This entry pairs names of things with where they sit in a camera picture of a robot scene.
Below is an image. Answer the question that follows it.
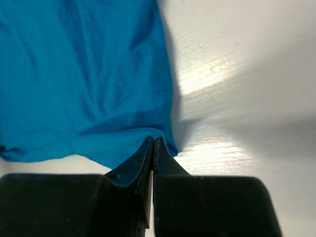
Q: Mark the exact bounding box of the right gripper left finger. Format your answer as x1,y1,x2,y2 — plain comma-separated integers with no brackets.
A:
0,137,154,237

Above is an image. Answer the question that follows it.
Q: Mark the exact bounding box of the bright blue t-shirt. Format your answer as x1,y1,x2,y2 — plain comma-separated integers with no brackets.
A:
0,0,178,168

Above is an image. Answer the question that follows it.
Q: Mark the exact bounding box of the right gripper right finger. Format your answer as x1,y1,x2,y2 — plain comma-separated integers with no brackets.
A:
153,138,281,237

